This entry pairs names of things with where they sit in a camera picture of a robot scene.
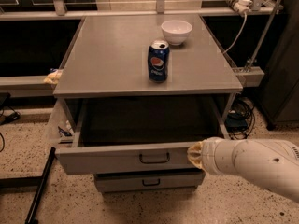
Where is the grey top drawer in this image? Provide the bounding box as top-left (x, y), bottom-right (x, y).
top-left (57, 95), bottom-right (226, 175)

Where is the grey drawer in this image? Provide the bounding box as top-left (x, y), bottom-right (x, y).
top-left (57, 95), bottom-right (226, 175)
top-left (94, 168), bottom-right (206, 193)

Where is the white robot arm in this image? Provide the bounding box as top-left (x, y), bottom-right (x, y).
top-left (187, 137), bottom-right (299, 203)

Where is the grey lower drawer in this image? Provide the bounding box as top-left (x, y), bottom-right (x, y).
top-left (94, 168), bottom-right (206, 193)

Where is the grey drawer cabinet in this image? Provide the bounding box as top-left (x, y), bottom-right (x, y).
top-left (54, 15), bottom-right (242, 146)

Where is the blue pepsi can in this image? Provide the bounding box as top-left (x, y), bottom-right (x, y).
top-left (148, 39), bottom-right (170, 82)

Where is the white bowl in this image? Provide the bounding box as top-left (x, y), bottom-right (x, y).
top-left (161, 20), bottom-right (192, 45)

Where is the white power strip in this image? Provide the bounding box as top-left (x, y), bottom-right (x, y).
top-left (225, 0), bottom-right (252, 16)

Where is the yellow snack bag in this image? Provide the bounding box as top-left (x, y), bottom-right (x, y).
top-left (44, 70), bottom-right (63, 85)

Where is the black pole on floor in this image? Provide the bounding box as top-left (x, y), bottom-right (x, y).
top-left (24, 147), bottom-right (56, 224)

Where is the black top drawer handle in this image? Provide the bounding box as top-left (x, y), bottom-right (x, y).
top-left (139, 152), bottom-right (170, 164)

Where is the black drawer handle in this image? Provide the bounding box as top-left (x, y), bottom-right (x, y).
top-left (142, 178), bottom-right (161, 187)
top-left (139, 152), bottom-right (170, 164)

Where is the black lower drawer handle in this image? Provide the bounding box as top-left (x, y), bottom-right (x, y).
top-left (142, 178), bottom-right (161, 187)

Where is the black cable bundle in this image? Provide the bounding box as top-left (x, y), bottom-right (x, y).
top-left (225, 96), bottom-right (256, 141)

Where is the white power cable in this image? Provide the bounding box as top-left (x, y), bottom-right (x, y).
top-left (221, 12), bottom-right (249, 55)

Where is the black cable at left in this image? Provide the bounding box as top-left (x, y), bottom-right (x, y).
top-left (0, 92), bottom-right (21, 153)

